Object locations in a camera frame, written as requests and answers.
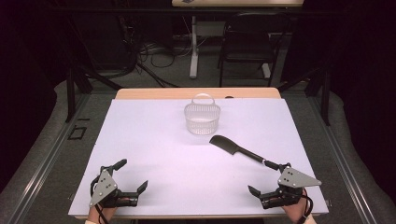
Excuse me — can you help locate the bundle of floor cables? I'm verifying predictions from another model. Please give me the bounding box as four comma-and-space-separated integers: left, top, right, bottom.
124, 18, 194, 89

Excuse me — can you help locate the dark comb with handle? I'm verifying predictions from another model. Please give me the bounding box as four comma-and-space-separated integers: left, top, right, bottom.
208, 134, 267, 165

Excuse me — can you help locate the black metal stand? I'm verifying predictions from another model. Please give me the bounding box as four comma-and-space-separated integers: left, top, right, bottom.
64, 64, 125, 124
276, 64, 332, 127

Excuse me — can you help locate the white plastic basket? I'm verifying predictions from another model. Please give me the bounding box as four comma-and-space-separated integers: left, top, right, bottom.
183, 92, 221, 136

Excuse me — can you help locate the black chair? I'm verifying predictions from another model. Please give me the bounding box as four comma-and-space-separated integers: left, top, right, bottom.
217, 11, 292, 89

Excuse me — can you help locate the person's right hand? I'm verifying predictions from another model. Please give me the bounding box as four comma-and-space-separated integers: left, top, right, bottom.
281, 189, 316, 224

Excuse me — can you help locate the wooden desk with white legs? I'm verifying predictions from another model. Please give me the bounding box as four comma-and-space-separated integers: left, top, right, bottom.
171, 0, 304, 79

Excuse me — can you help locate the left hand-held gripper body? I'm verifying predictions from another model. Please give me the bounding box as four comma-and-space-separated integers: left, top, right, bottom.
89, 165, 139, 209

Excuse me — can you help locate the person's left hand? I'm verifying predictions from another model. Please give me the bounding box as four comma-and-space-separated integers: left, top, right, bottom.
88, 204, 118, 224

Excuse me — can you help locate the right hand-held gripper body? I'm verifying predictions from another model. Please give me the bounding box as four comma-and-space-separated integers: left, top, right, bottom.
260, 162, 322, 210

